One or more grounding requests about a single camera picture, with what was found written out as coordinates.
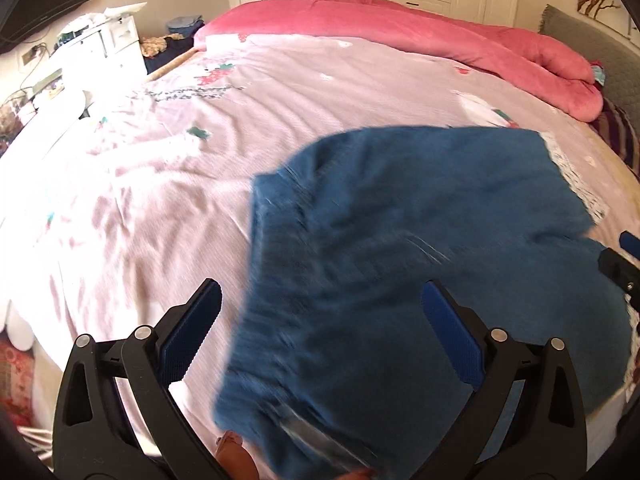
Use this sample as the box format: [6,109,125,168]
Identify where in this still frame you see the pink-red fluffy comforter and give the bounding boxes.
[194,0,603,122]

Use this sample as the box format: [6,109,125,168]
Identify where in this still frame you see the white drawer cabinet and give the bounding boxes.
[53,2,148,93]

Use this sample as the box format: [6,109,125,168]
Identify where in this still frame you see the grey quilted headboard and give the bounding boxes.
[539,4,640,131]

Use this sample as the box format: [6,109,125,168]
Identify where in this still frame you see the dark striped pillow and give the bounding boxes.
[589,98,640,179]

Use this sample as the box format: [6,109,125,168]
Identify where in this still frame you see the blue denim lace-trimmed pants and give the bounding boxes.
[214,127,632,479]

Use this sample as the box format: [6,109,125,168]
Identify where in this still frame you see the floral wall picture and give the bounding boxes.
[577,0,631,37]

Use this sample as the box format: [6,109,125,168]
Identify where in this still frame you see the person's left hand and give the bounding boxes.
[214,429,377,480]

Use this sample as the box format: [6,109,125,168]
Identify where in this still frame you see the pink strawberry print bedsheet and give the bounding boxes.
[1,36,639,444]

